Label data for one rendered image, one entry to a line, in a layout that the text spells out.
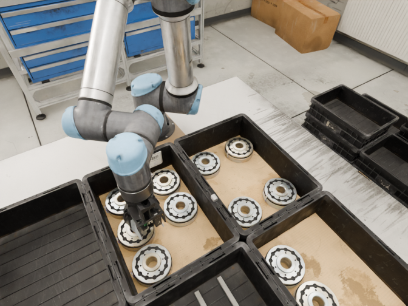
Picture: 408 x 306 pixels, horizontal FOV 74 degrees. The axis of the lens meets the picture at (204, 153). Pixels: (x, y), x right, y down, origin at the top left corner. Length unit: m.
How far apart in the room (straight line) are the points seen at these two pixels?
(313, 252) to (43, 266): 0.74
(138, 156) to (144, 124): 0.10
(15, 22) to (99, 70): 1.78
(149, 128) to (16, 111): 2.44
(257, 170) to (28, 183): 0.88
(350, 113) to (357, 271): 1.25
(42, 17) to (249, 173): 1.93
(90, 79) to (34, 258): 0.51
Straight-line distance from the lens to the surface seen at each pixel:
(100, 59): 0.69
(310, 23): 3.47
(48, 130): 2.62
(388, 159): 1.94
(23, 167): 1.33
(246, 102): 1.47
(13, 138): 2.68
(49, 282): 0.87
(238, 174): 0.95
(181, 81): 0.93
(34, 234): 0.95
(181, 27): 0.82
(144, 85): 1.01
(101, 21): 0.73
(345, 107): 2.00
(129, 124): 0.61
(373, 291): 0.89
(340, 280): 0.86
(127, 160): 0.52
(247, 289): 0.78
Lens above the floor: 1.57
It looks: 48 degrees down
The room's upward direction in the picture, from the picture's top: 1 degrees clockwise
